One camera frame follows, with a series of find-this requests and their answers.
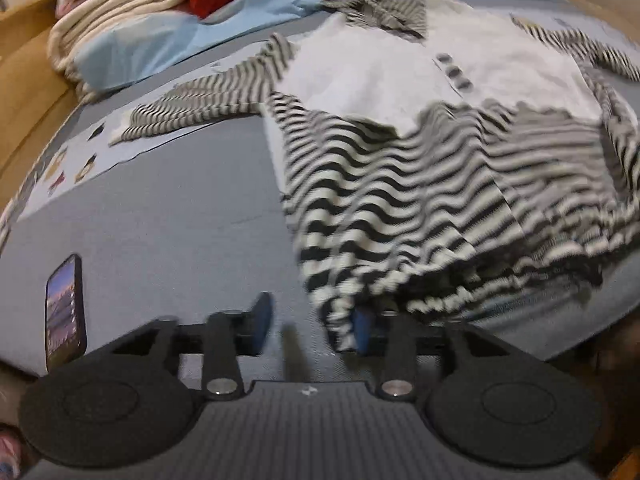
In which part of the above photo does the light blue pillow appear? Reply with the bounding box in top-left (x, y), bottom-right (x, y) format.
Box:
top-left (74, 0), bottom-right (568, 94)

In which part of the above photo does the black smartphone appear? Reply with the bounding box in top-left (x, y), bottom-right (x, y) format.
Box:
top-left (44, 253), bottom-right (89, 367)

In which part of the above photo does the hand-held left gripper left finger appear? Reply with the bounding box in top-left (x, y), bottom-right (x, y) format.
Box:
top-left (103, 292), bottom-right (275, 401)

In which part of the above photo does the wooden bed frame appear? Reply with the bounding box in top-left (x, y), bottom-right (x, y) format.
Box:
top-left (0, 0), bottom-right (83, 211)

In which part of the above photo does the black white striped garment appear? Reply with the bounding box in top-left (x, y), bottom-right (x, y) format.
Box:
top-left (107, 0), bottom-right (640, 354)

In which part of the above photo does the cream folded blanket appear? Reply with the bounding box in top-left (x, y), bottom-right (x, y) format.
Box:
top-left (47, 0), bottom-right (197, 105)

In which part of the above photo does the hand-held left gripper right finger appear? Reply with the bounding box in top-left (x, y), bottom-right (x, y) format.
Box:
top-left (351, 306), bottom-right (507, 401)

